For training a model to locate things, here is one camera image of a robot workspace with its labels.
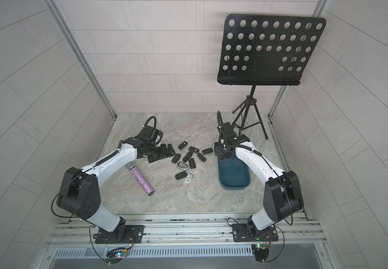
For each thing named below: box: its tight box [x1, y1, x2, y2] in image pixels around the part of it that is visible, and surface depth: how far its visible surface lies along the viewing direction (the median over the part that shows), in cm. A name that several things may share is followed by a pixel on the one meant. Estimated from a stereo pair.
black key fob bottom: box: [174, 170, 188, 180], surface depth 90 cm
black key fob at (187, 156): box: [182, 151, 193, 163], surface depth 96 cm
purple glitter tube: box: [128, 165, 155, 197], surface depth 85 cm
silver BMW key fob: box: [176, 161, 191, 170], surface depth 93 cm
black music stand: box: [217, 14, 327, 141], surface depth 68 cm
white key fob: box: [183, 173, 194, 184], surface depth 88 cm
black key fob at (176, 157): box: [171, 152, 182, 164], surface depth 96 cm
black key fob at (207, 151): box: [201, 147, 214, 155], surface depth 100 cm
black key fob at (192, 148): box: [188, 146, 200, 153], surface depth 100 cm
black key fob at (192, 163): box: [188, 158, 197, 170], surface depth 95 cm
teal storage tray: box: [218, 156, 251, 190], surface depth 90 cm
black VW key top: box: [178, 140, 189, 151], surface depth 102 cm
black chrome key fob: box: [196, 152, 207, 163], surface depth 96 cm
